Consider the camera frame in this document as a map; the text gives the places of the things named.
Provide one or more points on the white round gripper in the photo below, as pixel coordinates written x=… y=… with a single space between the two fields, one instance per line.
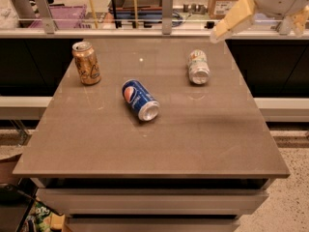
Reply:
x=244 y=10

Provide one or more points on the white green 7up can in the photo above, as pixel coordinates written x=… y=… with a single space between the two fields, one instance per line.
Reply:
x=198 y=68

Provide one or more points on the blue Pepsi can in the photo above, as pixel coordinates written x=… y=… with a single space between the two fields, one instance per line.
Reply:
x=140 y=100

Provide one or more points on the gold soda can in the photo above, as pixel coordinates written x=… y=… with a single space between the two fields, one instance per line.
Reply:
x=86 y=61

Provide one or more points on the purple plastic crate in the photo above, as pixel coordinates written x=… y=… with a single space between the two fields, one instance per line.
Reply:
x=63 y=17

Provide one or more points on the upper grey drawer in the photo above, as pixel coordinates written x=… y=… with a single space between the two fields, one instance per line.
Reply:
x=193 y=202

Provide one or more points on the grey drawer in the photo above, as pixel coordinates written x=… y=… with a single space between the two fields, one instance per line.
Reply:
x=151 y=225
x=193 y=202

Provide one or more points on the lower grey drawer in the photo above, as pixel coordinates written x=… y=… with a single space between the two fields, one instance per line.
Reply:
x=151 y=225

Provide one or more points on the green snack bag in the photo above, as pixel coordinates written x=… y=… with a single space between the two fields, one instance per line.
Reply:
x=38 y=219

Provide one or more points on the right metal railing bracket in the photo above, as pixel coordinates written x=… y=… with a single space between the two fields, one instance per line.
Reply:
x=285 y=26

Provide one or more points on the metal railing bracket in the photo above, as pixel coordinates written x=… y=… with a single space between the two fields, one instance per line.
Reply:
x=285 y=26
x=43 y=10
x=167 y=12

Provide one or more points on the middle metal railing bracket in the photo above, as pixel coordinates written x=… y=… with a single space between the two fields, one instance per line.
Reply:
x=167 y=12

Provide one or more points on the left metal railing bracket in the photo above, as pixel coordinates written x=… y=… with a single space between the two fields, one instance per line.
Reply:
x=43 y=10

